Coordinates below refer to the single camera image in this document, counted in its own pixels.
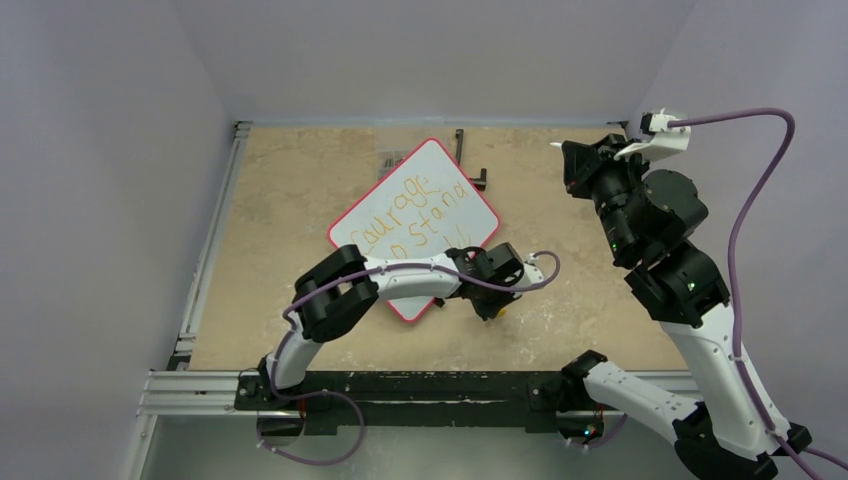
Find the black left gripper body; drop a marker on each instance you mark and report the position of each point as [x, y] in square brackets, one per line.
[492, 301]

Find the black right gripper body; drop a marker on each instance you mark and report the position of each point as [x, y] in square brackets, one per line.
[582, 168]

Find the red framed whiteboard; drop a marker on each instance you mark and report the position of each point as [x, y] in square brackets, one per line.
[422, 207]

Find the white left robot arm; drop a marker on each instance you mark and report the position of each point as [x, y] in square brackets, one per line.
[335, 295]

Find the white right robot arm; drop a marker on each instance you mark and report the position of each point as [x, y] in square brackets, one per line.
[732, 430]

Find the black stop block right side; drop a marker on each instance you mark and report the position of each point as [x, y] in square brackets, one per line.
[481, 181]

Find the black stop block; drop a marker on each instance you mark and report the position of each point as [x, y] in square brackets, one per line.
[459, 142]
[481, 181]

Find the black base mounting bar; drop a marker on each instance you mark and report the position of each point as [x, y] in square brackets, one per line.
[536, 402]

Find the black stop block top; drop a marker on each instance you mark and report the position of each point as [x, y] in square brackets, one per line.
[459, 142]

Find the clear plastic holder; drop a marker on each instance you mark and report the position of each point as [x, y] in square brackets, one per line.
[387, 160]

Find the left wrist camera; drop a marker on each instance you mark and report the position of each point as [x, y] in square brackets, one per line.
[531, 277]

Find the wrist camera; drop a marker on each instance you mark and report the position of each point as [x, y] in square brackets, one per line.
[531, 277]
[659, 139]

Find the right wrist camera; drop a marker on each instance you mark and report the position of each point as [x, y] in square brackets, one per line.
[659, 139]

